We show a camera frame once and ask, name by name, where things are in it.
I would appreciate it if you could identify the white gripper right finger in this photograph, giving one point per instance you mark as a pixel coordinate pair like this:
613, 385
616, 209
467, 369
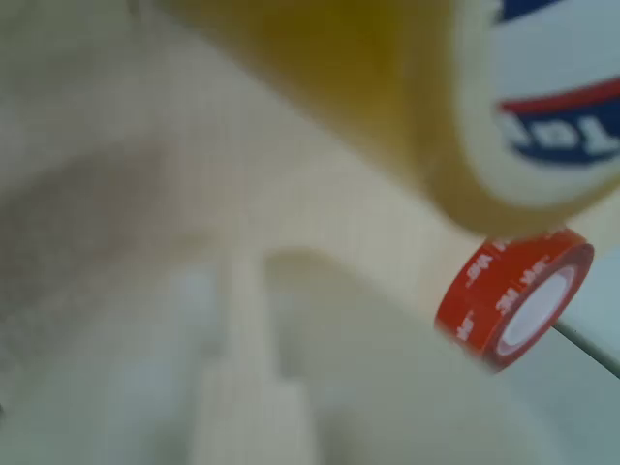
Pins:
387, 397

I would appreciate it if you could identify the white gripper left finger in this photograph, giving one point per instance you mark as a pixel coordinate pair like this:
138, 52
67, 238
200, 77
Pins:
242, 368

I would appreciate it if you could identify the small red tape roll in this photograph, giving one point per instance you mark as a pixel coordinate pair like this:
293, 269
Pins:
489, 290

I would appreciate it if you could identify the big yellowish tape roll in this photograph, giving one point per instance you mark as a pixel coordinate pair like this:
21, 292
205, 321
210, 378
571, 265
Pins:
387, 97

